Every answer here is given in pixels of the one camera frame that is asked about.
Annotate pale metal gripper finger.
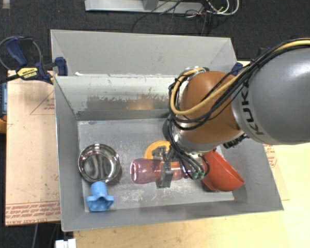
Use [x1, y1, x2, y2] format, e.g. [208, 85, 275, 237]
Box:
[157, 161, 174, 189]
[151, 146, 169, 162]

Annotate pink clear plastic bottle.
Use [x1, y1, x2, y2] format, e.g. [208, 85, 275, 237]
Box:
[130, 158, 191, 184]

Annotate orange plastic cup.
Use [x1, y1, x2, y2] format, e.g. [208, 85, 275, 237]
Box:
[200, 148, 245, 193]

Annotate grey metal bin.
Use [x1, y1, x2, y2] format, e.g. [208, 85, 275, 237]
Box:
[50, 29, 284, 232]

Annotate silver metal bowl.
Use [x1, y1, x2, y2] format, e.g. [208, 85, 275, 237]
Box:
[77, 143, 121, 183]

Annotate blue plastic flared piece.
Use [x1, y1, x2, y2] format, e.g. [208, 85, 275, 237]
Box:
[86, 181, 115, 212]

